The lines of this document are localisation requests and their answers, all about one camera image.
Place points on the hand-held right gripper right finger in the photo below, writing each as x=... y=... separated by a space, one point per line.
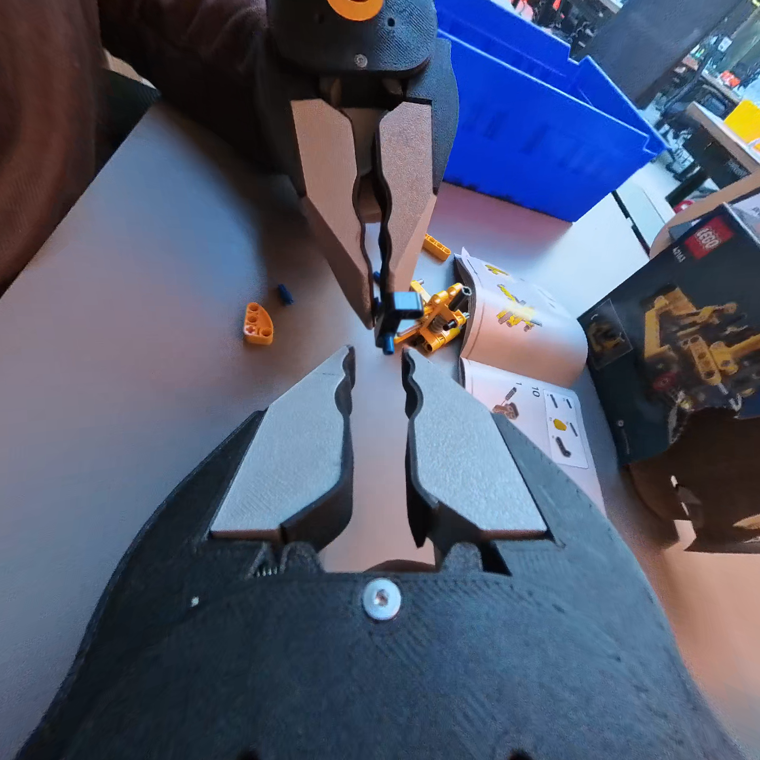
x=469 y=463

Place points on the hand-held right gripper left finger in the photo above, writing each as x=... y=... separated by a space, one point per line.
x=285 y=457

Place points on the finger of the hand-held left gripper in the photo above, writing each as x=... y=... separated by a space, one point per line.
x=329 y=196
x=409 y=178

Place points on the black lego connector piece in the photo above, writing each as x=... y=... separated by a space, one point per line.
x=404 y=304

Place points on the yellow lego beam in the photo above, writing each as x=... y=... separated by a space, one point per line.
x=437 y=247

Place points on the orange curved lego piece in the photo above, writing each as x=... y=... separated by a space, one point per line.
x=258 y=325

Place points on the open lego instruction booklet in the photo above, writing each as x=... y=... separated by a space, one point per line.
x=522 y=338

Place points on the yellow lego assembly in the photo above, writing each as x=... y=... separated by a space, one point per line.
x=442 y=312

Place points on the black lego set box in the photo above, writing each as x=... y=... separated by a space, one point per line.
x=653 y=368

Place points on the blue plastic bin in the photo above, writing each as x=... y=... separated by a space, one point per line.
x=499 y=24
x=534 y=148

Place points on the dark partition panel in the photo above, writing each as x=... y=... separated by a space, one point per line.
x=647 y=41

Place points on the person's brown clothing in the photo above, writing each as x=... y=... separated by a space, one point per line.
x=53 y=119

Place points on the black office chair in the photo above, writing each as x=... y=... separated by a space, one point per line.
x=692 y=113

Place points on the yellow box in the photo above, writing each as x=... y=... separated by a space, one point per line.
x=745 y=122

